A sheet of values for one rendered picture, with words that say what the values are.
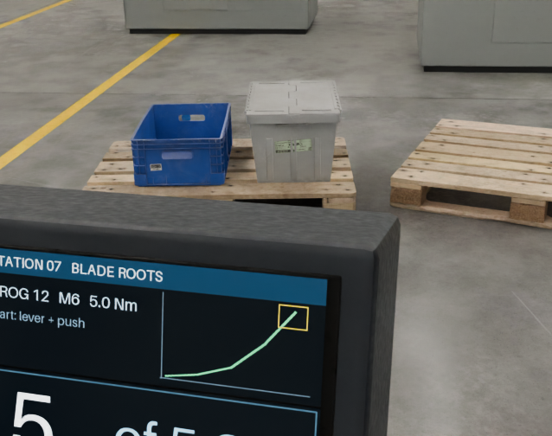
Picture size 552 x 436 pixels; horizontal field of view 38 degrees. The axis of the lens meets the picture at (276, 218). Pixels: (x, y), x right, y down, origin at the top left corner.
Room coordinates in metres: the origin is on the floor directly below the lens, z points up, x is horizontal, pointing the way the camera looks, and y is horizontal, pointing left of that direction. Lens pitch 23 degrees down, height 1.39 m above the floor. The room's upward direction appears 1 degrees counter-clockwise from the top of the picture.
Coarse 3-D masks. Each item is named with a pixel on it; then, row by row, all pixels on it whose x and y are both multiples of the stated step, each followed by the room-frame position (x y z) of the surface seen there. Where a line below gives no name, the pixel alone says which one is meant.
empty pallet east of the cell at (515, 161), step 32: (448, 128) 4.11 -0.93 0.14; (480, 128) 4.07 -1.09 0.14; (512, 128) 4.06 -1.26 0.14; (544, 128) 4.04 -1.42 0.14; (416, 160) 3.59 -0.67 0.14; (448, 160) 3.57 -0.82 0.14; (480, 160) 3.56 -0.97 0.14; (512, 160) 3.56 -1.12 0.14; (544, 160) 3.54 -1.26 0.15; (416, 192) 3.32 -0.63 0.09; (480, 192) 3.20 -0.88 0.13; (512, 192) 3.15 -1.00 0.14; (544, 192) 3.14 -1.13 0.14; (544, 224) 3.09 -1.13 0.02
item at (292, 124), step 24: (264, 96) 3.59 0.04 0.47; (288, 96) 3.87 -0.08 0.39; (312, 96) 3.57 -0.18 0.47; (336, 96) 3.55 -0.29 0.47; (264, 120) 3.29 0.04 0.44; (288, 120) 3.28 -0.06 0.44; (312, 120) 3.28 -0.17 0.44; (336, 120) 3.28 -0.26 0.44; (264, 144) 3.31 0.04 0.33; (288, 144) 3.30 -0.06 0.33; (312, 144) 3.30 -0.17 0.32; (264, 168) 3.32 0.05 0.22; (288, 168) 3.32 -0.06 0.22; (312, 168) 3.31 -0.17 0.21
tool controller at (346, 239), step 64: (0, 192) 0.41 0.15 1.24; (64, 192) 0.42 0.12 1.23; (0, 256) 0.33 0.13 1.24; (64, 256) 0.32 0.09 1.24; (128, 256) 0.32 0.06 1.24; (192, 256) 0.31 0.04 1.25; (256, 256) 0.30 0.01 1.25; (320, 256) 0.30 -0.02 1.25; (384, 256) 0.32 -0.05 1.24; (0, 320) 0.32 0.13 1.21; (64, 320) 0.31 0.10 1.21; (128, 320) 0.31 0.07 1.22; (192, 320) 0.30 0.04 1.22; (256, 320) 0.29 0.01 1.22; (320, 320) 0.29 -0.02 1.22; (384, 320) 0.33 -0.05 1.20; (128, 384) 0.30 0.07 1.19; (192, 384) 0.29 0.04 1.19; (256, 384) 0.29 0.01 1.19; (320, 384) 0.28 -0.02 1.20; (384, 384) 0.34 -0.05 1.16
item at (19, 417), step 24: (0, 384) 0.31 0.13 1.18; (24, 384) 0.31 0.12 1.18; (48, 384) 0.31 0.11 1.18; (72, 384) 0.31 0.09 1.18; (0, 408) 0.31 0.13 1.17; (24, 408) 0.31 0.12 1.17; (48, 408) 0.31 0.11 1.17; (72, 408) 0.30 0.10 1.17; (0, 432) 0.31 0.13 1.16; (24, 432) 0.31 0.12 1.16; (48, 432) 0.30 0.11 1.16; (72, 432) 0.30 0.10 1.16
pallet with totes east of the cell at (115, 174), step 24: (120, 144) 3.93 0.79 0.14; (240, 144) 3.88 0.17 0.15; (336, 144) 3.85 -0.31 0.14; (96, 168) 3.58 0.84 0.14; (120, 168) 3.57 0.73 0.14; (240, 168) 3.53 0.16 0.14; (336, 168) 3.51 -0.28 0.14; (120, 192) 3.25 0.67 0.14; (144, 192) 3.24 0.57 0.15; (168, 192) 3.24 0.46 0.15; (192, 192) 3.23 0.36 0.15; (216, 192) 3.22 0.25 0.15; (240, 192) 3.21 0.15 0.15; (264, 192) 3.21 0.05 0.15; (288, 192) 3.20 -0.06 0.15; (312, 192) 3.20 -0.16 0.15; (336, 192) 3.19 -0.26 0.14
